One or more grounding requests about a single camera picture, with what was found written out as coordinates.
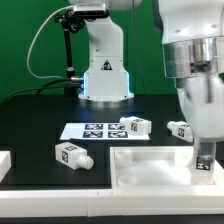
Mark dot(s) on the white sheet with tags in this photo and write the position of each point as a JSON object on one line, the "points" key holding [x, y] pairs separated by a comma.
{"points": [[98, 131]]}

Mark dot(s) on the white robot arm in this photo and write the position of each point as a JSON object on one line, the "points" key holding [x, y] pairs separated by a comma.
{"points": [[193, 52]]}

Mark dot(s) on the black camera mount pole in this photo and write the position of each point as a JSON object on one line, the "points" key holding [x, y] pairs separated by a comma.
{"points": [[70, 24]]}

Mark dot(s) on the white left barrier block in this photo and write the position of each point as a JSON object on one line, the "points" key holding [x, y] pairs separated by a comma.
{"points": [[5, 163]]}

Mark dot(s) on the white square tabletop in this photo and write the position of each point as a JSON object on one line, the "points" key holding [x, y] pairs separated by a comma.
{"points": [[155, 166]]}

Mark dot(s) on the black camera on mount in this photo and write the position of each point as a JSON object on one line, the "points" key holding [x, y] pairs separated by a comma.
{"points": [[90, 11]]}

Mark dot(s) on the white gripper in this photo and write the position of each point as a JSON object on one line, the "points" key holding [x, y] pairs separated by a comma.
{"points": [[202, 104]]}

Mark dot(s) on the white front barrier wall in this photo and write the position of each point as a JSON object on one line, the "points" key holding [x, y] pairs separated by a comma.
{"points": [[91, 203]]}

